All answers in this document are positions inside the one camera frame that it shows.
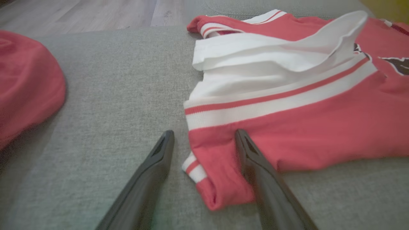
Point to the yellow sofa back cushion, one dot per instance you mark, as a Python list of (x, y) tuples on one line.
[(386, 8)]

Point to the red jersey white striped sleeves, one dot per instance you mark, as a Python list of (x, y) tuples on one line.
[(319, 127)]

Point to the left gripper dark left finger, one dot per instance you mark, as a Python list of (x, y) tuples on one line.
[(143, 191)]

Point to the grey sofa seat cushion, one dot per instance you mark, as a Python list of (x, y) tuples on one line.
[(287, 4)]

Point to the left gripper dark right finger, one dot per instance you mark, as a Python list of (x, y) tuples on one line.
[(271, 198)]

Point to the large grey fabric ottoman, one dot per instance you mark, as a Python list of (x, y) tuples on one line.
[(111, 95)]

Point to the red shorts wide white stripe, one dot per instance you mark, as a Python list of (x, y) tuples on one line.
[(25, 83)]

